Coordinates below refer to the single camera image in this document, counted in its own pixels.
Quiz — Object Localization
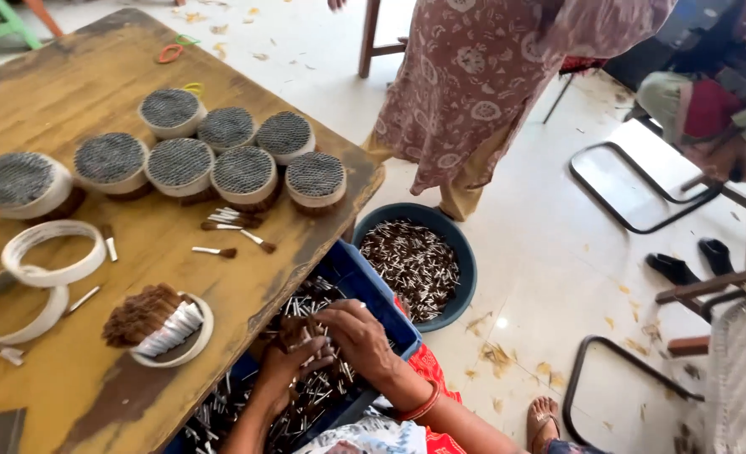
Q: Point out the person's right hand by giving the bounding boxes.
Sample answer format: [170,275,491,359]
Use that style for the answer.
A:
[313,299,407,384]

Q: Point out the person's left hand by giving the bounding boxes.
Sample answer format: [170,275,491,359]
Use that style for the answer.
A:
[253,337,336,417]

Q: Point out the handful of brown brushes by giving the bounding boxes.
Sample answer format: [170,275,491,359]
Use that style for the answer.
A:
[274,314,336,368]

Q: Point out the heap of brushes in crate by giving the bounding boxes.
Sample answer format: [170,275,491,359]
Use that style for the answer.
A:
[180,276,399,454]

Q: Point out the blue plastic crate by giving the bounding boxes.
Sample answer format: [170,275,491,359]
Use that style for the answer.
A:
[164,240,423,454]

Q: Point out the heap of brushes in basin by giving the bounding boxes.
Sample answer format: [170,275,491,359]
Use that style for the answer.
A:
[360,219,461,324]

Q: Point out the person's white floral garment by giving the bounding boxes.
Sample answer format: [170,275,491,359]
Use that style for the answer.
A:
[292,413,429,454]

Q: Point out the person's red patterned garment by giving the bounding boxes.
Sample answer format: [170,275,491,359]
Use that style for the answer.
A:
[393,296,468,454]

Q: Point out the red bangle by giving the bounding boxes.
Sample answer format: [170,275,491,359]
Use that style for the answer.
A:
[398,380,442,422]

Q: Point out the small pile of loose brushes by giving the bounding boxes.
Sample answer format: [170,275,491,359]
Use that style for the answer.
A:
[200,207,265,232]

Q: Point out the dark blue round basin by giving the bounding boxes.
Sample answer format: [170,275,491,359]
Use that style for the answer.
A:
[352,202,478,333]

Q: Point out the group of round brush bundles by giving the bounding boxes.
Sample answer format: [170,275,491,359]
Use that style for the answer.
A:
[0,88,348,222]

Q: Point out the person's foot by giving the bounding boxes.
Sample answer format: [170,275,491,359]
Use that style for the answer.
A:
[526,395,561,454]

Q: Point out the sandal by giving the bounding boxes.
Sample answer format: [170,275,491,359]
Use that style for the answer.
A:
[529,410,563,454]

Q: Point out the brown wooden chair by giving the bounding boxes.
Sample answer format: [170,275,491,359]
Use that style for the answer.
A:
[357,0,412,79]

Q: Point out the black shoe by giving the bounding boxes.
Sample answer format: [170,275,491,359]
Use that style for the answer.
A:
[697,238,735,276]
[645,252,702,286]

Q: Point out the wooden work table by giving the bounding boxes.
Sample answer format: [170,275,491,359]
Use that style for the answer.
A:
[0,8,386,454]

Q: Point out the red seat chair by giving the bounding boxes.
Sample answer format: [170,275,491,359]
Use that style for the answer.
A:
[542,54,608,125]

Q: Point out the woven chair seat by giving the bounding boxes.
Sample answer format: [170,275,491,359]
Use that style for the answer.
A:
[704,295,746,454]

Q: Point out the orange stool leg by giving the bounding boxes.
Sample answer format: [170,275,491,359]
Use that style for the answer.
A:
[23,0,65,39]

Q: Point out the green stool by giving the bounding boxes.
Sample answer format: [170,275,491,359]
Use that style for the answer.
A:
[0,0,42,51]

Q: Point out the white ring half-filled with brushes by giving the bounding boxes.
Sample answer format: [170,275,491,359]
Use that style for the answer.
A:
[102,283,215,369]

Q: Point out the black metal chair frame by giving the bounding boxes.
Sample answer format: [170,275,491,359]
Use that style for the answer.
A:
[568,141,725,235]
[561,334,706,450]

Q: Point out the empty white ring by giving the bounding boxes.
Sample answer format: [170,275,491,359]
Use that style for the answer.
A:
[0,268,70,345]
[1,219,108,289]

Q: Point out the wooden furniture frame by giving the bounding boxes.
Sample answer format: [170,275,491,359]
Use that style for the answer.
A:
[655,173,746,358]

